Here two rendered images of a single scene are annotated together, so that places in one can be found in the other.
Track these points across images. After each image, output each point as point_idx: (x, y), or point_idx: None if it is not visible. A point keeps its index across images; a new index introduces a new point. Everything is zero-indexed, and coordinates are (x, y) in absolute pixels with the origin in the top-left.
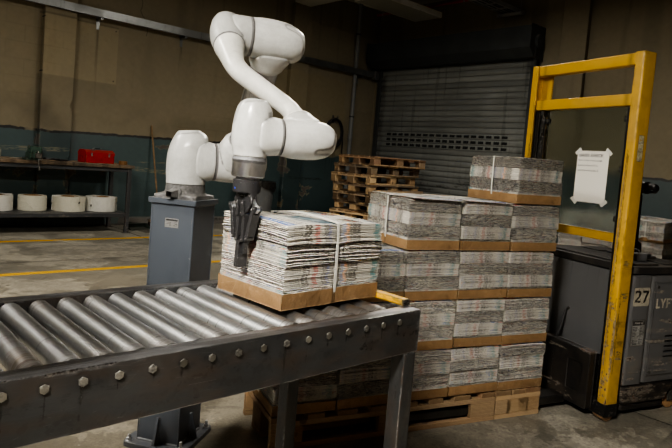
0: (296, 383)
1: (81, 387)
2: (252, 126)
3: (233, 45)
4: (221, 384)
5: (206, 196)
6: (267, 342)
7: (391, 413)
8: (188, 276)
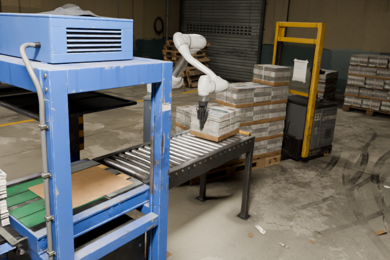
0: None
1: (188, 169)
2: (206, 85)
3: (187, 49)
4: (212, 165)
5: None
6: (221, 152)
7: (246, 168)
8: None
